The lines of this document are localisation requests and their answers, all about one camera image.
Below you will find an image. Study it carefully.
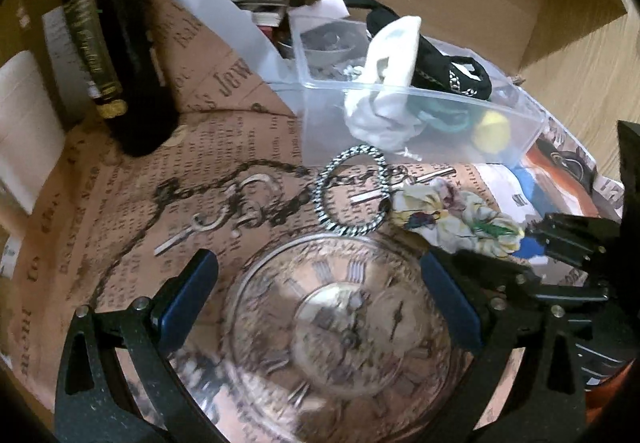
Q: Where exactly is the floral fabric scrunchie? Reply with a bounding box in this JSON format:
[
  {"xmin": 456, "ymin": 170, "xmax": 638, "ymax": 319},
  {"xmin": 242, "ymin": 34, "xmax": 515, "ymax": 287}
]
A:
[{"xmin": 390, "ymin": 178, "xmax": 524, "ymax": 259}]

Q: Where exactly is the green knitted cloth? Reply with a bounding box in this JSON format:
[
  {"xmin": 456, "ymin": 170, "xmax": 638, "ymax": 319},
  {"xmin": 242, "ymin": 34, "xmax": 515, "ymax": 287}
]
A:
[{"xmin": 407, "ymin": 96, "xmax": 482, "ymax": 134}]

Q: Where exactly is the black face mask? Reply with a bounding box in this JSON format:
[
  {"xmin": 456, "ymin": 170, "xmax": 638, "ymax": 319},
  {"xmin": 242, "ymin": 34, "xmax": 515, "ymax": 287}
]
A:
[{"xmin": 344, "ymin": 0, "xmax": 492, "ymax": 101}]

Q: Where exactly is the clear plastic storage bin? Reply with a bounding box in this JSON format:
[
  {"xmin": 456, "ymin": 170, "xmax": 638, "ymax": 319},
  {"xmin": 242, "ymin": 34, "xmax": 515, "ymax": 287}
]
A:
[{"xmin": 278, "ymin": 16, "xmax": 546, "ymax": 166}]

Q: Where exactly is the white folded card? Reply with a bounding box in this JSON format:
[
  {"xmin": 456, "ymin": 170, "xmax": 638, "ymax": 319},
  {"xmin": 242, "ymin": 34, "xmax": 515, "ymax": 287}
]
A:
[{"xmin": 0, "ymin": 51, "xmax": 65, "ymax": 214}]

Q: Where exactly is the white cloth pouch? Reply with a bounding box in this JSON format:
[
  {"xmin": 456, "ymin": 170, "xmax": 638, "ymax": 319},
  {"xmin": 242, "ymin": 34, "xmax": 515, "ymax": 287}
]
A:
[{"xmin": 344, "ymin": 15, "xmax": 424, "ymax": 152}]

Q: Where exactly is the black and white hair tie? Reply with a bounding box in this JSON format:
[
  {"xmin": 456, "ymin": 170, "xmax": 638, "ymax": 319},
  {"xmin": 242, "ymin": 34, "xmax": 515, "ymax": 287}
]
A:
[{"xmin": 311, "ymin": 143, "xmax": 394, "ymax": 239}]

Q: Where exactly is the white paper sheet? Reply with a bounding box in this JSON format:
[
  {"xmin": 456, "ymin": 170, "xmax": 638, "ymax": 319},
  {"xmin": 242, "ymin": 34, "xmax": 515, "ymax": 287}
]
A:
[{"xmin": 150, "ymin": 0, "xmax": 292, "ymax": 85}]

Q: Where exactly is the yellow soft ball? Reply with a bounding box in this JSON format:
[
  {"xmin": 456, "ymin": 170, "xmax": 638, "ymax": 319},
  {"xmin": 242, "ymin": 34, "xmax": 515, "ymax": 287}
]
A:
[{"xmin": 472, "ymin": 111, "xmax": 511, "ymax": 154}]

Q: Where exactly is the vintage newspaper print mat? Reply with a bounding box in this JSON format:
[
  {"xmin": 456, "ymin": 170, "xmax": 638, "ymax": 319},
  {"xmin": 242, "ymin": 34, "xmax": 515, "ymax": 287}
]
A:
[{"xmin": 9, "ymin": 0, "xmax": 637, "ymax": 442}]

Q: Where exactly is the dark wine bottle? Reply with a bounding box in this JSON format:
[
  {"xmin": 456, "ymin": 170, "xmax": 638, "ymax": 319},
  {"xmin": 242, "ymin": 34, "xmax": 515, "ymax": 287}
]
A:
[{"xmin": 62, "ymin": 0, "xmax": 179, "ymax": 157}]

